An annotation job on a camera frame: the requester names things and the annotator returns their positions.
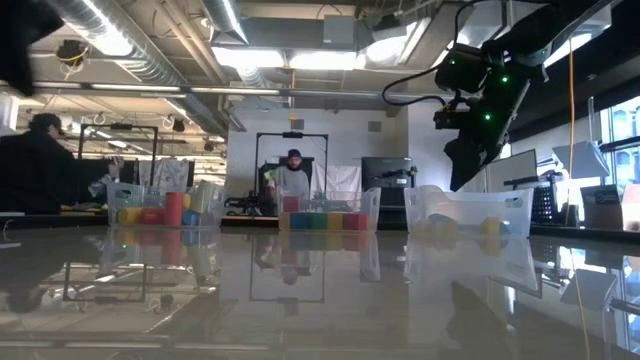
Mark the small yellow wooden cube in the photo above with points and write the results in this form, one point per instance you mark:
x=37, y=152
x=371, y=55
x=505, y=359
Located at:
x=490, y=226

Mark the red wooden cube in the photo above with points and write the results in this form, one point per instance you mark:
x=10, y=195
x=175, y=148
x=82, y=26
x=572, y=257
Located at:
x=291, y=204
x=355, y=221

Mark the green wooden cube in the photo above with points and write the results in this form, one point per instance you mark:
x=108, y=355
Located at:
x=319, y=221

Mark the yellow wooden cylinder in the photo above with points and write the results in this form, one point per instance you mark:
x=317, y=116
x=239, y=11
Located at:
x=129, y=216
x=187, y=201

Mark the tall red wooden block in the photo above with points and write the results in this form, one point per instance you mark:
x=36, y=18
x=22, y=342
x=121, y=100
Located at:
x=175, y=207

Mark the pale green wooden block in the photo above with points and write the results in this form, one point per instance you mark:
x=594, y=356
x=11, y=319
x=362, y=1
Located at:
x=202, y=197

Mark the black distant robot arm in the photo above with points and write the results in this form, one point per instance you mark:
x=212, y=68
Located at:
x=245, y=205

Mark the clear plastic bin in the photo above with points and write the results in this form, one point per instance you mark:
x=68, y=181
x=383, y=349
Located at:
x=470, y=202
x=125, y=195
x=372, y=205

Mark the white board screen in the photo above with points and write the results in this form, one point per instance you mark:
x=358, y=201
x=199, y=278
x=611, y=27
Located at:
x=515, y=172

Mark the black equipment cabinet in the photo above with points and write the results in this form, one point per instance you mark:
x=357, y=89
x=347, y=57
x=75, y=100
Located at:
x=385, y=172

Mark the black perforated stand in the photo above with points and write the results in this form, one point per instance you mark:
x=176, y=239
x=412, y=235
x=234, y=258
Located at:
x=547, y=202

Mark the white angled panel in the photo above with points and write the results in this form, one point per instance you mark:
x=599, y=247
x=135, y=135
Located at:
x=582, y=160

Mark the plain white cloth sheet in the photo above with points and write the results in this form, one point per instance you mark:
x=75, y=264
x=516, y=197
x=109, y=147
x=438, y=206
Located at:
x=345, y=180

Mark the brown cardboard box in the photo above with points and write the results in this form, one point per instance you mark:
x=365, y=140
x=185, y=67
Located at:
x=600, y=210

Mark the person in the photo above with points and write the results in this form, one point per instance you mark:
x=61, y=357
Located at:
x=295, y=177
x=35, y=170

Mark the grey ceiling box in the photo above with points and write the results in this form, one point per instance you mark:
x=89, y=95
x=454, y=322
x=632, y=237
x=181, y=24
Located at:
x=339, y=30

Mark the black partition panel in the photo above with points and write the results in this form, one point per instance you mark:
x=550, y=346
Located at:
x=127, y=172

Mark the black box unit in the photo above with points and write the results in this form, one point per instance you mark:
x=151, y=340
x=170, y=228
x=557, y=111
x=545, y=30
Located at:
x=270, y=172

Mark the patterned white cloth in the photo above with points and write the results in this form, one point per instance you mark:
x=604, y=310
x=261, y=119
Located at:
x=170, y=172

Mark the long silver ceiling pipe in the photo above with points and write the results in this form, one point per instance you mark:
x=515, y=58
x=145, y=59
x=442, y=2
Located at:
x=235, y=91

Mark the bright ceiling light panel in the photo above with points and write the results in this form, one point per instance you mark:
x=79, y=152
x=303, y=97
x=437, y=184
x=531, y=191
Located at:
x=250, y=57

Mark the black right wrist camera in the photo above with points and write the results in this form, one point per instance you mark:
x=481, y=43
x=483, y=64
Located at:
x=462, y=67

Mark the black hanging camera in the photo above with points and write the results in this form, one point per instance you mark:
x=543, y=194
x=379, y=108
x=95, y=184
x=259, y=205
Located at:
x=209, y=146
x=71, y=51
x=178, y=125

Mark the large metal air duct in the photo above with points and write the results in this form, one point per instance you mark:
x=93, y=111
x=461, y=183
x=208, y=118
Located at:
x=420, y=45

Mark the black frame rig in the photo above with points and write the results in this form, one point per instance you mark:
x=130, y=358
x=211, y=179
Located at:
x=292, y=134
x=120, y=126

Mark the smooth silver air duct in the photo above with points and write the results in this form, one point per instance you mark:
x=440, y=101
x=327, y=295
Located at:
x=225, y=17

